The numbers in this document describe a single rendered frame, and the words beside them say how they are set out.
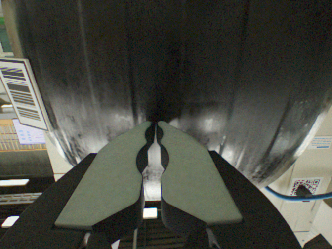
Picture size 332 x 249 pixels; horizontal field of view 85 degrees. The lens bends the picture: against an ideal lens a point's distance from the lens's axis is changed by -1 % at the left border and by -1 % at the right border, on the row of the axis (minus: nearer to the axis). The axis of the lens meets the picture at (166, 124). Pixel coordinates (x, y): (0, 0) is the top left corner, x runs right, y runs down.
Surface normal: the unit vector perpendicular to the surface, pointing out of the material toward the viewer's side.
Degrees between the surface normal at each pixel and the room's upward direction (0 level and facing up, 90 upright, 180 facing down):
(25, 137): 90
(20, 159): 90
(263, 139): 76
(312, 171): 90
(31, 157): 90
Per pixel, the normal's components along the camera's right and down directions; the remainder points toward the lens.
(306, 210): 0.03, 0.37
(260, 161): 0.03, 0.66
